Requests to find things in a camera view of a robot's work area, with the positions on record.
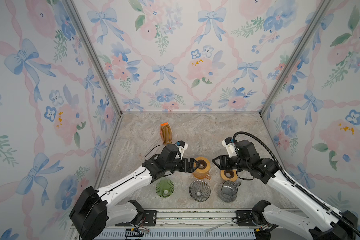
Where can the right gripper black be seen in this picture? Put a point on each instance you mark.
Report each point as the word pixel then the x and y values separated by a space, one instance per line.
pixel 223 161

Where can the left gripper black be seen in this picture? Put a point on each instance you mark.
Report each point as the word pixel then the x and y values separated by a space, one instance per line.
pixel 190 169

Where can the green ribbed dripper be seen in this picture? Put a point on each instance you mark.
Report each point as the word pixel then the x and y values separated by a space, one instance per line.
pixel 165 188

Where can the orange glass carafe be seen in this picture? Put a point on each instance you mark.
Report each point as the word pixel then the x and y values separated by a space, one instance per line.
pixel 202 174

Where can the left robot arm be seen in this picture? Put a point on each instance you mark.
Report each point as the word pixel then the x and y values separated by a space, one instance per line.
pixel 97 209

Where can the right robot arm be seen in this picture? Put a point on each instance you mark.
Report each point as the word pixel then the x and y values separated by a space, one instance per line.
pixel 320 222

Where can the grey ribbed dripper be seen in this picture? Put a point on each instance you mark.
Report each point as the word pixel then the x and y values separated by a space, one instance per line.
pixel 199 191

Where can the coffee filter pack orange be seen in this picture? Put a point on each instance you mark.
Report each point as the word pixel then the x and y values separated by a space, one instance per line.
pixel 166 133

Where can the grey glass carafe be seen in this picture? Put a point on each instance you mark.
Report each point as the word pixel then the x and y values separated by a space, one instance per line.
pixel 228 192

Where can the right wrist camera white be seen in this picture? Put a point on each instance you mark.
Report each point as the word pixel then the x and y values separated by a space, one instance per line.
pixel 229 145

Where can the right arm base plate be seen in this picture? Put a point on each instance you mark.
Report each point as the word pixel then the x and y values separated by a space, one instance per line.
pixel 244 218

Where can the aluminium mounting rail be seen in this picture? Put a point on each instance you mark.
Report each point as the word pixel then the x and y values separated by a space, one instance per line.
pixel 209 224

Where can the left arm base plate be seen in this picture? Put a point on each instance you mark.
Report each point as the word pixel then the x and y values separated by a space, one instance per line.
pixel 146 218

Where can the left aluminium corner post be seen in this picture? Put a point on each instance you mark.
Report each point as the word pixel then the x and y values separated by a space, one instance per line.
pixel 78 23

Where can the aluminium corner post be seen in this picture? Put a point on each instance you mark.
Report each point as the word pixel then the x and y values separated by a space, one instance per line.
pixel 308 33
pixel 78 23

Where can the right aluminium corner post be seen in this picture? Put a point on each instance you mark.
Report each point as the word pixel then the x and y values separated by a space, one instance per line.
pixel 308 33

